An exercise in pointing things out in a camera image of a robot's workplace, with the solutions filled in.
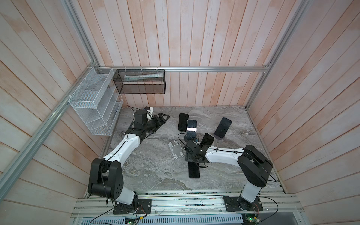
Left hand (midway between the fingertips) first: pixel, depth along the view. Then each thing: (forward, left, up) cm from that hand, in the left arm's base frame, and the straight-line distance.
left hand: (167, 121), depth 83 cm
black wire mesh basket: (+37, +22, +3) cm, 43 cm away
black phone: (-22, -17, -20) cm, 34 cm away
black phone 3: (-7, -26, -10) cm, 28 cm away
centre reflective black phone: (+4, -17, -13) cm, 21 cm away
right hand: (-13, -15, -22) cm, 30 cm away
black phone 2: (+9, -10, -14) cm, 20 cm away
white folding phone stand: (-10, -5, -16) cm, 20 cm away
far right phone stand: (0, -36, -19) cm, 41 cm away
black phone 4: (+3, -38, -14) cm, 40 cm away
